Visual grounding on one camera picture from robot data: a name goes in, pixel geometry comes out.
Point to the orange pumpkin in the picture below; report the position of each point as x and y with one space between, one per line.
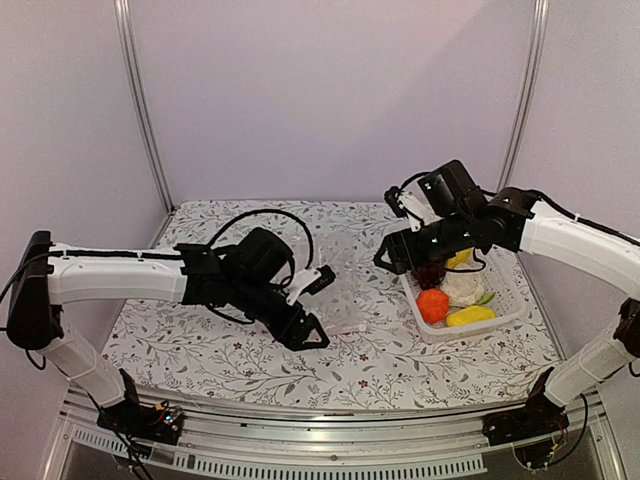
433 305

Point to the left aluminium frame post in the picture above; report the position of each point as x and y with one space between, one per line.
132 68

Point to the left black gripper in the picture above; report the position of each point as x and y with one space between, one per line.
294 341

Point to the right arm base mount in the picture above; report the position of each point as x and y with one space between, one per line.
537 417

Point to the white plastic basket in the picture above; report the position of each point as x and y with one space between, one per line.
482 296

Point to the right aluminium frame post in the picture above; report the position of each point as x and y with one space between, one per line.
527 90

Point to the aluminium front rail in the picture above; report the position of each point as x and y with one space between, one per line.
223 439

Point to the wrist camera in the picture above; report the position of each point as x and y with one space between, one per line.
309 281
406 205

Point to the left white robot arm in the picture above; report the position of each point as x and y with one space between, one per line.
51 275

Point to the floral tablecloth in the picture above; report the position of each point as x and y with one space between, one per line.
377 358

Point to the clear zip top bag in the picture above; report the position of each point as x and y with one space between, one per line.
335 306

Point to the white cauliflower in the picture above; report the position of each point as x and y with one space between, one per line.
464 286

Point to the dark red grape bunch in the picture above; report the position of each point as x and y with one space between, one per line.
429 277

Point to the yellow mango front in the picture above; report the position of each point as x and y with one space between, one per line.
469 315

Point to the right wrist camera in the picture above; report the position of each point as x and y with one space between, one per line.
406 205

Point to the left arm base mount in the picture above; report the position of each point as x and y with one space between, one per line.
161 423

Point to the aluminium frame post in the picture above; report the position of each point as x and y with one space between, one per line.
132 68
527 90

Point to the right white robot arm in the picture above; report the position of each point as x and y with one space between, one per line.
529 221

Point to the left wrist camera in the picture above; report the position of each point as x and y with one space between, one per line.
309 281

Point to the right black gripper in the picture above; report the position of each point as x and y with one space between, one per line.
402 246

